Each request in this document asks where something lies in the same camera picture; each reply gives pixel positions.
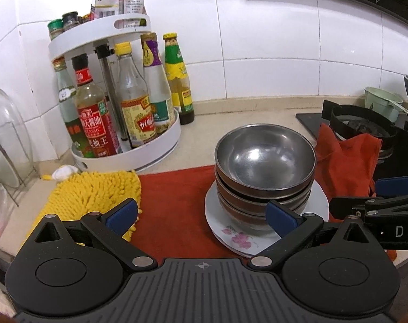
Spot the large white floral plate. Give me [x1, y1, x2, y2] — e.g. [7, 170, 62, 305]
[204, 178, 330, 259]

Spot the red-label soy sauce bottle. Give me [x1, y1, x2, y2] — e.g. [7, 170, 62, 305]
[71, 53, 121, 158]

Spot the medium white floral plate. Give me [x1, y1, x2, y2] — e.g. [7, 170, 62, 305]
[207, 183, 326, 255]

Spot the yellow-cap vinegar bottle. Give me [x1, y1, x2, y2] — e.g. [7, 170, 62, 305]
[114, 42, 158, 148]

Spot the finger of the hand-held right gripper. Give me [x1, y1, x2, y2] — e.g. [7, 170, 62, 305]
[375, 174, 408, 199]
[328, 194, 408, 225]

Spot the white two-tier seasoning rack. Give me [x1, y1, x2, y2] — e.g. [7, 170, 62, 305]
[48, 13, 182, 174]

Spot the small white floral plate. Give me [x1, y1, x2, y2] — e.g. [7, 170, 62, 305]
[211, 188, 313, 250]

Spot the purple-label clear bottle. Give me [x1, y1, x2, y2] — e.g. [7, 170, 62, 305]
[140, 33, 175, 135]

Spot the metal wire rack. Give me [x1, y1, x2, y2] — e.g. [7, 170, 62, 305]
[0, 120, 40, 210]

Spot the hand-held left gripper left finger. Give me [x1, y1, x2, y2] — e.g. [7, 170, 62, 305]
[20, 198, 158, 272]

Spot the red cloth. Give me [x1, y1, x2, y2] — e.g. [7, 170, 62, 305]
[128, 123, 383, 260]

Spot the yellow chenille mat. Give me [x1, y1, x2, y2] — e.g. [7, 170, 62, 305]
[20, 170, 143, 254]

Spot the black-cap spice jar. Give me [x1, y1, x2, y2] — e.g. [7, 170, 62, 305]
[61, 11, 80, 32]

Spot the green plastic cup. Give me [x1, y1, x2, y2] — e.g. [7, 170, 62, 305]
[363, 86, 408, 122]

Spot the black burner grate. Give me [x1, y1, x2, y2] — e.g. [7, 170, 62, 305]
[321, 100, 408, 159]

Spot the red-cap green-label clear bottle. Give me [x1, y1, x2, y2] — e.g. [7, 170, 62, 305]
[53, 57, 87, 157]

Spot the yellow-label oil bottle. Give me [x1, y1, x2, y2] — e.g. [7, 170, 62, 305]
[162, 33, 195, 124]

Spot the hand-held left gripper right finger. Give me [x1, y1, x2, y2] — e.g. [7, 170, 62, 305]
[249, 201, 381, 271]

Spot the glass pot lid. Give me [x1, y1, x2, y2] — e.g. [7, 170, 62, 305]
[0, 87, 35, 188]

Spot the green-cap spice jar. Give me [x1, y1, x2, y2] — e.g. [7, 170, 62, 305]
[48, 19, 65, 40]

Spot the steel bowl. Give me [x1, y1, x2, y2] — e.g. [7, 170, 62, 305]
[214, 124, 317, 189]
[219, 191, 309, 231]
[215, 167, 314, 206]

